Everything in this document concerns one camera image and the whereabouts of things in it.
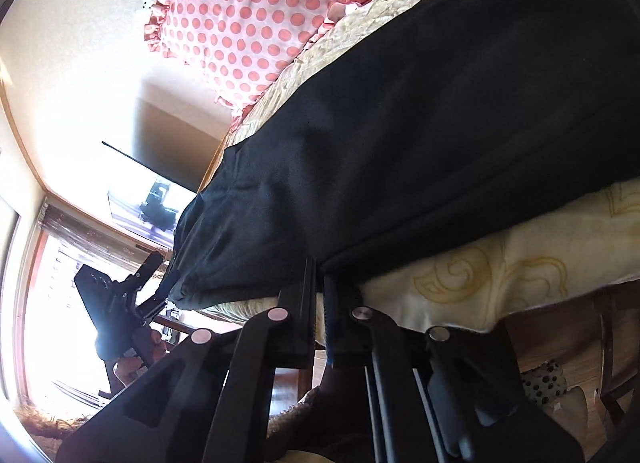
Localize wooden chair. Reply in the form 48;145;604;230
590;287;640;426

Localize large pink polka dot pillow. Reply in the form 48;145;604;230
141;0;387;120

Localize black dotted white slipper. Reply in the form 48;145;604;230
520;360;569;407

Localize brown furry rug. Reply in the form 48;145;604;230
14;404;103;445

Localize cream gold patterned bedspread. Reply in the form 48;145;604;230
197;0;640;344

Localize black pants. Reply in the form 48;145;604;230
171;0;640;305

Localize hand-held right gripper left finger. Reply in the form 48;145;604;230
55;258;319;463

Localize wall television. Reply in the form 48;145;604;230
101;140;202;250

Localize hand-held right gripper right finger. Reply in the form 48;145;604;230
323;274;587;463

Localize person's left hand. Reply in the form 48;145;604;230
113;325;169;387

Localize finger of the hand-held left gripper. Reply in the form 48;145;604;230
136;267;182;320
135;251;165;290

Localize brown fuzzy cloth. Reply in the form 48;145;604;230
267;385;332;450

